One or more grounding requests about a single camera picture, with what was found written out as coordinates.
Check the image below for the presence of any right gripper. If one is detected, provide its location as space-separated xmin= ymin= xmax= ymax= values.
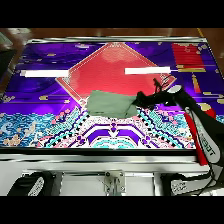
xmin=134 ymin=91 xmax=160 ymax=110

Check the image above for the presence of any green shirt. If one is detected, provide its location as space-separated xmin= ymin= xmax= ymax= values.
xmin=86 ymin=89 xmax=140 ymax=120

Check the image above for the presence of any silver frame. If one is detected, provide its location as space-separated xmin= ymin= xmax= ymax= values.
xmin=0 ymin=35 xmax=224 ymax=197

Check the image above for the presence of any black cable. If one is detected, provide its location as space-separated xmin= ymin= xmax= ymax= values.
xmin=196 ymin=159 xmax=224 ymax=197

